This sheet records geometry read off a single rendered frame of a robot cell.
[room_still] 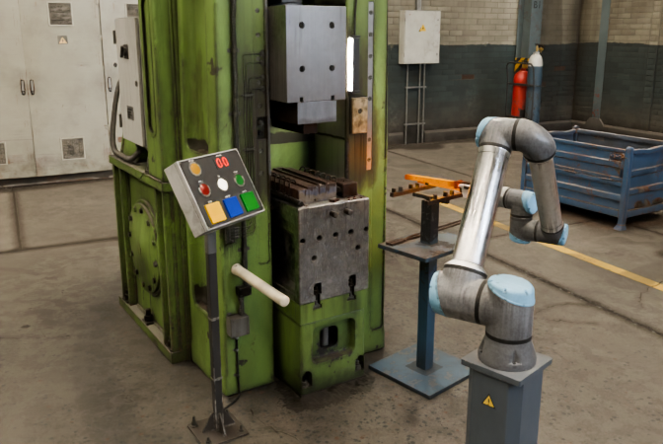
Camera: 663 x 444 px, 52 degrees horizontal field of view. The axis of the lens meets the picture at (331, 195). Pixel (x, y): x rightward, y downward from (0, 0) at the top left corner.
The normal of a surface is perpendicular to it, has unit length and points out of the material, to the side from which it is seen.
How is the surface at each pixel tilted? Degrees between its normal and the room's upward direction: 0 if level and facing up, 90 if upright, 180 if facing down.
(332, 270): 90
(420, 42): 90
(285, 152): 90
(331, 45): 90
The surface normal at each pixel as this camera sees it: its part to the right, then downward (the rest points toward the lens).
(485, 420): -0.70, 0.17
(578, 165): -0.85, 0.11
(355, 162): 0.55, 0.20
